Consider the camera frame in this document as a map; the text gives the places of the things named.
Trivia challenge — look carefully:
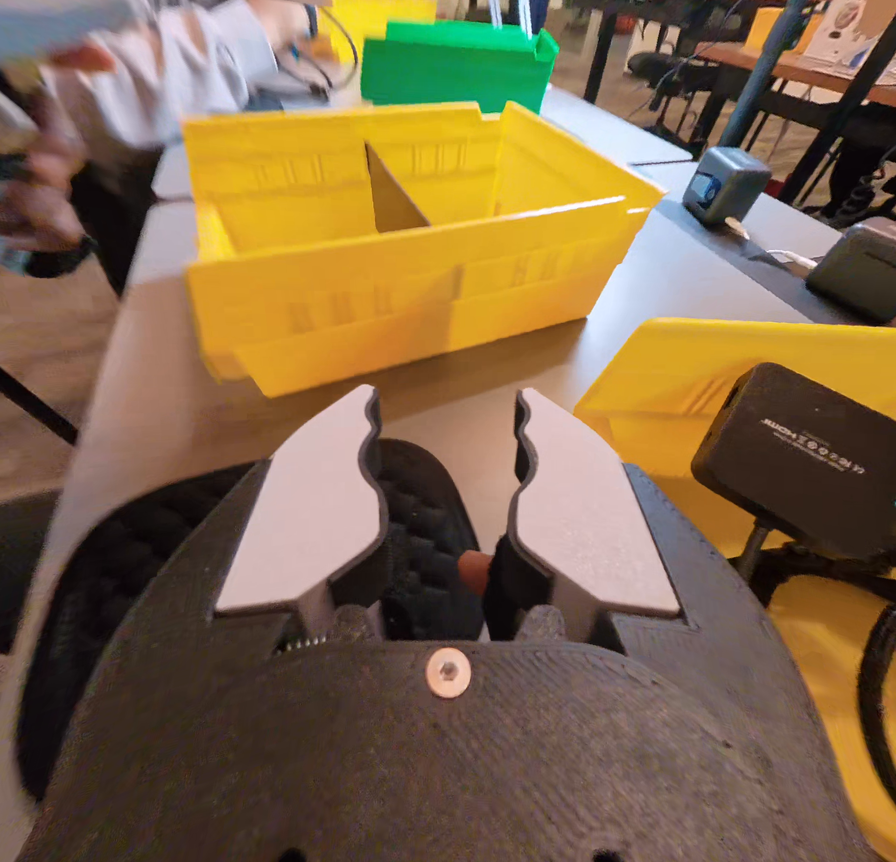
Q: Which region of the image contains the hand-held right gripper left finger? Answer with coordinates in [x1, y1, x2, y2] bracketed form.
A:
[216, 385, 390, 633]

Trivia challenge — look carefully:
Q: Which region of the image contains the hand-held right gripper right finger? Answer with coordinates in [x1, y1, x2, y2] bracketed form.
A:
[482, 388, 682, 643]

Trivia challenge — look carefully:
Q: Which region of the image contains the yellow plastic bin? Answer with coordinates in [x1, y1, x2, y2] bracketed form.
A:
[182, 101, 667, 399]
[574, 318, 896, 862]
[328, 0, 440, 63]

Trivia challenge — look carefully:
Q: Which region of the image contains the black square hdmi adapter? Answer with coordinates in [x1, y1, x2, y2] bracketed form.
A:
[691, 363, 896, 810]

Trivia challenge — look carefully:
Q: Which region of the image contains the person's right hand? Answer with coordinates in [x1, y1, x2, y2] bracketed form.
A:
[457, 549, 496, 598]

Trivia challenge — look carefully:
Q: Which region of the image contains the person's left hand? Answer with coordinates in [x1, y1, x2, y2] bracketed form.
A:
[0, 130, 95, 278]

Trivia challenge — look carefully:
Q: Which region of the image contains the black quilted pad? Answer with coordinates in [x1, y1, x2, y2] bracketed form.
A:
[15, 438, 485, 801]

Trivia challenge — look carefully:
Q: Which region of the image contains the black bin divider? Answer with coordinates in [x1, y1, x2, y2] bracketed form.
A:
[365, 141, 433, 235]

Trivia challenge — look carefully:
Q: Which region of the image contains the small dark cube box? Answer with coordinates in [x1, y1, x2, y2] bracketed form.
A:
[681, 146, 773, 228]

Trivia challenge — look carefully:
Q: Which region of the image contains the black rectangular box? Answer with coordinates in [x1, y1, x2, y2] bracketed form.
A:
[805, 218, 896, 325]

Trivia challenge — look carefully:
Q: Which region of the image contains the green plastic bin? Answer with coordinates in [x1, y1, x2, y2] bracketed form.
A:
[360, 21, 561, 116]

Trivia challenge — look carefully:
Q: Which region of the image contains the thin black light stand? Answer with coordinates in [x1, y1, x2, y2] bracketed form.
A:
[777, 8, 896, 206]

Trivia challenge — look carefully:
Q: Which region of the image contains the thick black pole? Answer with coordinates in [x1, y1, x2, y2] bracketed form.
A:
[720, 0, 828, 150]

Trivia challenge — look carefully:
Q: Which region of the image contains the yellow storage bin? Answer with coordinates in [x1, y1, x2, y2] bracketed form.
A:
[742, 7, 821, 56]

